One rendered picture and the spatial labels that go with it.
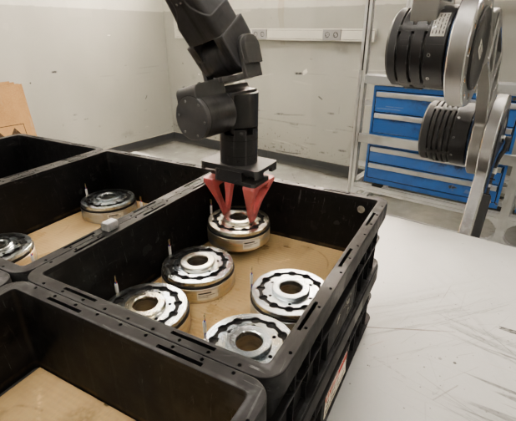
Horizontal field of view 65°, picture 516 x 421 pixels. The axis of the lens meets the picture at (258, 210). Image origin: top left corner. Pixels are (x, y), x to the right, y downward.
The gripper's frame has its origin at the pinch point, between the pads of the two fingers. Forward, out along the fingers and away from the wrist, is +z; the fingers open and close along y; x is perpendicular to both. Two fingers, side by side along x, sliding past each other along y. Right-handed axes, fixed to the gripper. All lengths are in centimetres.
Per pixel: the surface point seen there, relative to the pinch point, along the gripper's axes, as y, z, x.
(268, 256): 6.0, 5.9, -0.7
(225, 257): 3.2, 2.7, -8.9
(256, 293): 11.4, 2.4, -14.3
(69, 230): -30.1, 6.7, -10.4
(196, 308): 4.0, 5.8, -17.2
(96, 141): -282, 79, 199
